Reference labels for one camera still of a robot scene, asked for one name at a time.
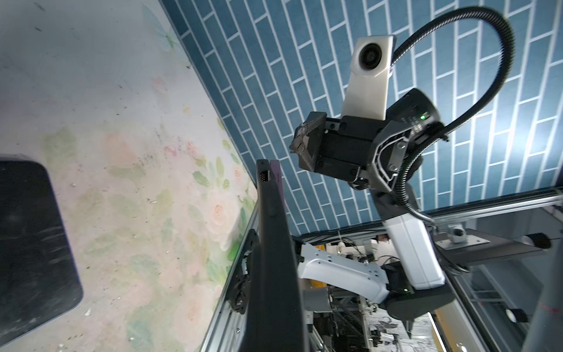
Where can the aluminium front rail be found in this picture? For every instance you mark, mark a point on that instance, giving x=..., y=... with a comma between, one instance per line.
x=227, y=327

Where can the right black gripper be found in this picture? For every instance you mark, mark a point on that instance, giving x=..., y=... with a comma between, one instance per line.
x=366, y=153

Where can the black phone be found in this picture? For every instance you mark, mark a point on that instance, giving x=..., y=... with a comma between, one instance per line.
x=39, y=278
x=277, y=173

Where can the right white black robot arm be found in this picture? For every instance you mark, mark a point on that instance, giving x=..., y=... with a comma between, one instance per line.
x=413, y=285

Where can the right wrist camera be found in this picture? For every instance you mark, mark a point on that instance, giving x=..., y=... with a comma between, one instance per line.
x=370, y=70

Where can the black phone case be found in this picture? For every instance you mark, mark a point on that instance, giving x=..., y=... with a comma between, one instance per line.
x=274, y=319

